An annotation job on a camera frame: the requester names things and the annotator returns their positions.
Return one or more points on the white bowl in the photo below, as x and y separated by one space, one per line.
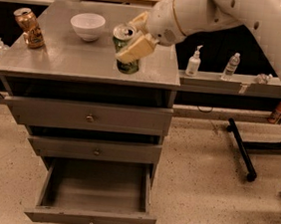
88 26

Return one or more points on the clear plastic water bottle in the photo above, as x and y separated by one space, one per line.
230 67

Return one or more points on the grey open bottom drawer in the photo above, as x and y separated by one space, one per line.
84 191

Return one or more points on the orange soda can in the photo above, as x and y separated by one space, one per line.
32 33

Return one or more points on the grey middle drawer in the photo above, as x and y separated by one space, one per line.
95 149

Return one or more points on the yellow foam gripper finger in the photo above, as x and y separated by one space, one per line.
139 22
139 47

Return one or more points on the grey drawer cabinet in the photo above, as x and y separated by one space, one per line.
71 69

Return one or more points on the black wheeled stand base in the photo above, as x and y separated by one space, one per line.
245 146

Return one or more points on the white pump lotion bottle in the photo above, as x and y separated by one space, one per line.
193 63

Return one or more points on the clear pump sanitizer bottle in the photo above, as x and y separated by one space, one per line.
3 48

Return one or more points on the orange bottle on floor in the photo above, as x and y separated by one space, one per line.
275 115

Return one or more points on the green soda can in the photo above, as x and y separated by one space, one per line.
122 34

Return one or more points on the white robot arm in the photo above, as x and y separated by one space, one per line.
261 17

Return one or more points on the crumpled plastic wrapper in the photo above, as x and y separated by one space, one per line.
263 78

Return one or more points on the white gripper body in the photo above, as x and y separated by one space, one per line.
161 22

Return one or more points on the grey top drawer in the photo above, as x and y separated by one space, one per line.
79 115

